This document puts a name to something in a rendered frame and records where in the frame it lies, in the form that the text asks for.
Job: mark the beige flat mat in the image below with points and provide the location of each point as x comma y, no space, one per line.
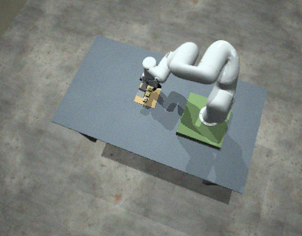
152,100

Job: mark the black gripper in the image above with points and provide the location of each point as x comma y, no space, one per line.
152,83

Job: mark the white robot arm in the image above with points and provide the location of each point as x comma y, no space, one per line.
220,64

